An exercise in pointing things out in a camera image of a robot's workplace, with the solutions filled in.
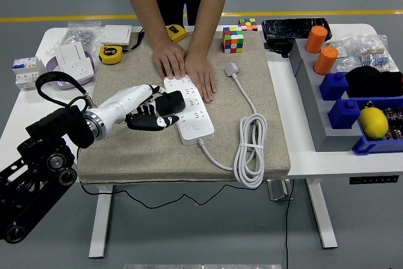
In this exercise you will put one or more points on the person's left hand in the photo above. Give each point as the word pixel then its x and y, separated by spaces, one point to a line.
pixel 201 72

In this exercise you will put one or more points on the person's right hand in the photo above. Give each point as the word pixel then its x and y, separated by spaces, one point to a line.
pixel 168 59

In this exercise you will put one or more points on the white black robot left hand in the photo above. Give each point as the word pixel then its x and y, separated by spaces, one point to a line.
pixel 126 102

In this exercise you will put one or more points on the black plug adapter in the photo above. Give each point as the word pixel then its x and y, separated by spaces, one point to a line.
pixel 171 102

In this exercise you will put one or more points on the white power strip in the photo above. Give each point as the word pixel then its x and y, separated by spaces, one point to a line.
pixel 195 124

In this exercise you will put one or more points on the person's left forearm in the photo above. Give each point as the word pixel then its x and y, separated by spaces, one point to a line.
pixel 207 14

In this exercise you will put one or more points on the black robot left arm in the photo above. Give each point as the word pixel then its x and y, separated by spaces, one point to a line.
pixel 47 158

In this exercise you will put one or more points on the person's right forearm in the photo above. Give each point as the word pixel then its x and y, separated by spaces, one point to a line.
pixel 141 4

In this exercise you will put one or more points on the boxy yellow tape measure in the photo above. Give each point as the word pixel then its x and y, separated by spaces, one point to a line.
pixel 177 32

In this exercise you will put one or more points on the large colourful puzzle cube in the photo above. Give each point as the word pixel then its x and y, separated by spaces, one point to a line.
pixel 233 39

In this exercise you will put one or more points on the round yellow black tape measure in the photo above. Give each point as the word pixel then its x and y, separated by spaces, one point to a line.
pixel 110 54

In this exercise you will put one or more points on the grey-brown mat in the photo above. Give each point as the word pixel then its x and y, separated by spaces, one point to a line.
pixel 141 155

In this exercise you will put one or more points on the small colourful puzzle cube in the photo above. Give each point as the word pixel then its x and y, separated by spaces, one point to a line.
pixel 247 24

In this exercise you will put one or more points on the clear bag of screws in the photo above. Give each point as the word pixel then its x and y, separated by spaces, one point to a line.
pixel 78 34

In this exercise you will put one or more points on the glossy black plastic tray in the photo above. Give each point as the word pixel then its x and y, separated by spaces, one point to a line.
pixel 289 28

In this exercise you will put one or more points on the white blue circuit breaker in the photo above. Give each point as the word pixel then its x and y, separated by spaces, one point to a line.
pixel 26 73

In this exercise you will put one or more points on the white table leg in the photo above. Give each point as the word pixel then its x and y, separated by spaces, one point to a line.
pixel 100 218
pixel 321 212

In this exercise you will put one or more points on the orange cylinder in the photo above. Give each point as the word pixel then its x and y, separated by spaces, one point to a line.
pixel 325 60
pixel 315 39

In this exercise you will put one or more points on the grey stepped block stand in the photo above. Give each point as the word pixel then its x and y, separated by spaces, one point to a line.
pixel 315 108

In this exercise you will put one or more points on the blue block with knob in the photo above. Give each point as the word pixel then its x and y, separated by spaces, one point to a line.
pixel 344 114
pixel 333 86

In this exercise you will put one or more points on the grey metal box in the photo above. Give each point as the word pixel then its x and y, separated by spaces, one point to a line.
pixel 278 190

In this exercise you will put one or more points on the clear bag of resistors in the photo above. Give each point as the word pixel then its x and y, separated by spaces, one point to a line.
pixel 371 54

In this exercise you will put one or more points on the black cloth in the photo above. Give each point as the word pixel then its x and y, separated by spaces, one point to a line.
pixel 374 81

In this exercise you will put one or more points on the yellow lemon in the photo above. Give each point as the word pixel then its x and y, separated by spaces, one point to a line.
pixel 373 122

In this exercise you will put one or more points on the blue storage bin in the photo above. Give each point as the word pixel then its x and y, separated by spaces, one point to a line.
pixel 371 147

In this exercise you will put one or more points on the dark circuit boards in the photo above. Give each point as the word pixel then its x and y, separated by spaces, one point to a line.
pixel 395 121

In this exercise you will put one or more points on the black table control panel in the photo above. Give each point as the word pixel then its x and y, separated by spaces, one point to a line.
pixel 373 179

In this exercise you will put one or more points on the white wall socket panel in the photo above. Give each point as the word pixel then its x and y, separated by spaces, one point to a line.
pixel 78 69

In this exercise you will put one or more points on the white wall switch panel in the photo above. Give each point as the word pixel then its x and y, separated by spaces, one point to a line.
pixel 116 34

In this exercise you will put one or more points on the white two-button switch panel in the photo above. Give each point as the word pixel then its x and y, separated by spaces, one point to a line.
pixel 71 53

